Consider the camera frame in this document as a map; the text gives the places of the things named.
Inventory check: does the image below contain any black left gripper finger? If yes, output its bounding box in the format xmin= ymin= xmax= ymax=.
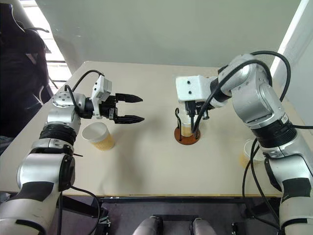
xmin=115 ymin=93 xmax=143 ymax=104
xmin=114 ymin=114 xmax=146 ymax=124

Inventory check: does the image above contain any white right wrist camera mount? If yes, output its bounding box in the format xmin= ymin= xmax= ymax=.
xmin=175 ymin=75 xmax=212 ymax=103

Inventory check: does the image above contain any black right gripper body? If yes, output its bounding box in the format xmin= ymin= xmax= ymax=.
xmin=184 ymin=99 xmax=211 ymax=120

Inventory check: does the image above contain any grey rounded shape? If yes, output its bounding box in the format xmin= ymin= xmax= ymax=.
xmin=190 ymin=217 xmax=214 ymax=235
xmin=133 ymin=216 xmax=164 ymax=235

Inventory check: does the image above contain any yellow ribbed paper cup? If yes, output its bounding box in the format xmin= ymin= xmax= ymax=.
xmin=81 ymin=122 xmax=116 ymax=152
xmin=240 ymin=138 xmax=266 ymax=168
xmin=180 ymin=117 xmax=196 ymax=138

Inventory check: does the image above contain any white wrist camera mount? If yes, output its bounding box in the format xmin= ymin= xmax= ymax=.
xmin=90 ymin=74 xmax=113 ymax=120
xmin=175 ymin=75 xmax=212 ymax=103

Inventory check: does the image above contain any black shoulder cable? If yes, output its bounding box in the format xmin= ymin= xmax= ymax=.
xmin=56 ymin=185 xmax=101 ymax=235
xmin=242 ymin=138 xmax=282 ymax=231

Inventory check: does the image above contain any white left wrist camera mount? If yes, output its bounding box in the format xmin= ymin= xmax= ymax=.
xmin=90 ymin=74 xmax=113 ymax=120

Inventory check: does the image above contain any wire cup holder wooden base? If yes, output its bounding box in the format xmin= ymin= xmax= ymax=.
xmin=174 ymin=107 xmax=201 ymax=146

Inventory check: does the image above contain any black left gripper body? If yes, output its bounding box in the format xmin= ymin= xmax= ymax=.
xmin=98 ymin=94 xmax=119 ymax=121

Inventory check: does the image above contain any black left shoulder cable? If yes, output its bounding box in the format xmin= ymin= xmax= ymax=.
xmin=56 ymin=185 xmax=101 ymax=235

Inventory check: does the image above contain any black right shoulder cable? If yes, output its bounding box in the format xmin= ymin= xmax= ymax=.
xmin=242 ymin=138 xmax=282 ymax=231

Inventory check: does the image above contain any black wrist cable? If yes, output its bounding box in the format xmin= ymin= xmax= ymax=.
xmin=64 ymin=70 xmax=106 ymax=116
xmin=194 ymin=50 xmax=313 ymax=134

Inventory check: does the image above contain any black table frame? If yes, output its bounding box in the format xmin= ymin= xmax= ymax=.
xmin=57 ymin=195 xmax=282 ymax=235

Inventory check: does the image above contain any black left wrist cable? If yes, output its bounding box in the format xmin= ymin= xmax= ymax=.
xmin=64 ymin=70 xmax=106 ymax=116

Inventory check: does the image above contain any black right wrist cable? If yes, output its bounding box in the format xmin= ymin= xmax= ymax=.
xmin=194 ymin=50 xmax=313 ymax=134

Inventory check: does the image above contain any black office chair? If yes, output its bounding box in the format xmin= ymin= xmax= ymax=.
xmin=0 ymin=0 xmax=53 ymax=138

